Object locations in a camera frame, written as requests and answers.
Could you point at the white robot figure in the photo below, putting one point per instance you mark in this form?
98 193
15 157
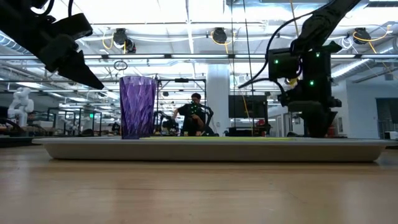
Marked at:
20 105

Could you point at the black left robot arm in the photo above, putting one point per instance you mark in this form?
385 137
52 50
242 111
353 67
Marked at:
18 25

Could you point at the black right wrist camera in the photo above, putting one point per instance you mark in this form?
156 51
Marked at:
283 65

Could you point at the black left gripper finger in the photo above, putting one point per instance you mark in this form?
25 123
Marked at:
79 73

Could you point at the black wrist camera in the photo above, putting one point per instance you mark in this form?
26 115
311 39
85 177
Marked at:
283 65
73 26

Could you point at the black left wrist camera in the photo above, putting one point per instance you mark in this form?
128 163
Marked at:
73 26

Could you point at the purple faceted plastic cup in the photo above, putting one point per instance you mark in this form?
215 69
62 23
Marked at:
138 109

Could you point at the white box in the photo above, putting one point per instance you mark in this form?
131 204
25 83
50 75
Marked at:
391 135

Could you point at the white pillar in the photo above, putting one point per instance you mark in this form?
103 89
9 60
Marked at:
217 93

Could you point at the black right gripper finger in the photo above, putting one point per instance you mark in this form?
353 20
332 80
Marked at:
315 124

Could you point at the black aluminium table frame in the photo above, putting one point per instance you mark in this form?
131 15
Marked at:
15 142

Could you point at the person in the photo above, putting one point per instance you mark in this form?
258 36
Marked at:
192 116

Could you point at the black wall monitor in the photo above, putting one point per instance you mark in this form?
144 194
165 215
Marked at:
248 105

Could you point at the black tall frame rig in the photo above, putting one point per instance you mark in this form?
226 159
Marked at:
182 80

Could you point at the grey plastic tray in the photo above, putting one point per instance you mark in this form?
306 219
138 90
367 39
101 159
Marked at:
202 152

